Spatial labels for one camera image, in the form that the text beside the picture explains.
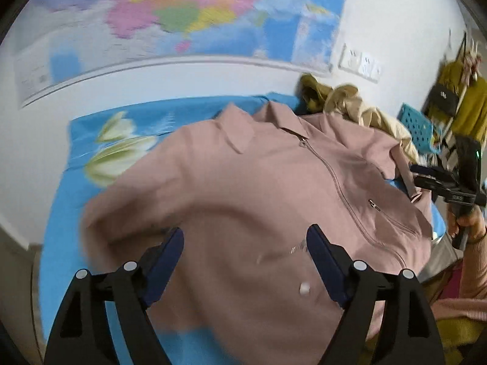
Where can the person's pink sleeved forearm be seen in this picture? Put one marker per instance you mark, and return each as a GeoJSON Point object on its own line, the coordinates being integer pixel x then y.
{"type": "Point", "coordinates": [472, 295]}

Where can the white network wall plate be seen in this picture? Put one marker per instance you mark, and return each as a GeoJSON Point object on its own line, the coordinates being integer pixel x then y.
{"type": "Point", "coordinates": [376, 72]}

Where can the blue floral bed sheet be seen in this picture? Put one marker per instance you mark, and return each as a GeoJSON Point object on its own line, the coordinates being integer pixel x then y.
{"type": "Point", "coordinates": [102, 147]}

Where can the turquoise perforated plastic basket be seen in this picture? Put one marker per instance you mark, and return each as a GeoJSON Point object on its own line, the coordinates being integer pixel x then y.
{"type": "Point", "coordinates": [425, 135]}

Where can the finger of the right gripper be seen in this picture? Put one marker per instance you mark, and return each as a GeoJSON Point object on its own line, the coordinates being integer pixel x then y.
{"type": "Point", "coordinates": [434, 178]}

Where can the colourful wall map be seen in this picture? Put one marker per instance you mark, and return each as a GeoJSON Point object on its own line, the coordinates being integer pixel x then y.
{"type": "Point", "coordinates": [60, 40]}

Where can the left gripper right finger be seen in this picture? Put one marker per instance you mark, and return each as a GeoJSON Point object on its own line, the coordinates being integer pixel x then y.
{"type": "Point", "coordinates": [408, 331]}

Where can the mustard yellow garment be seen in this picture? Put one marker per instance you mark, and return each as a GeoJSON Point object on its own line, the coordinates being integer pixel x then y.
{"type": "Point", "coordinates": [313, 93]}

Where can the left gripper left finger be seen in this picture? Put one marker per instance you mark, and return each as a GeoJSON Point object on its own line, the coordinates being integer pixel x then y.
{"type": "Point", "coordinates": [81, 332]}

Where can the cream beige jacket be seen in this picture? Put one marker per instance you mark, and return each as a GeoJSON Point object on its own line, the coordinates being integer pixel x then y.
{"type": "Point", "coordinates": [346, 101]}

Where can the pink zip jacket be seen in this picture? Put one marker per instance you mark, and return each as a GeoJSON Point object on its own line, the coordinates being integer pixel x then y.
{"type": "Point", "coordinates": [244, 189]}

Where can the white middle wall socket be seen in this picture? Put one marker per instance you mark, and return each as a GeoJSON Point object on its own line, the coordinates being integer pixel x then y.
{"type": "Point", "coordinates": [366, 65]}

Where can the hanging mustard yellow coat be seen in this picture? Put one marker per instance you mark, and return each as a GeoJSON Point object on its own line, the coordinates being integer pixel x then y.
{"type": "Point", "coordinates": [470, 120]}

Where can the black handbag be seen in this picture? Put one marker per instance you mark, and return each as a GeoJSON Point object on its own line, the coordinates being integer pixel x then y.
{"type": "Point", "coordinates": [442, 99]}

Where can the person's right hand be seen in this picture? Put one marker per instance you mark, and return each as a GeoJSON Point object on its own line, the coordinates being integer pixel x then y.
{"type": "Point", "coordinates": [473, 222]}

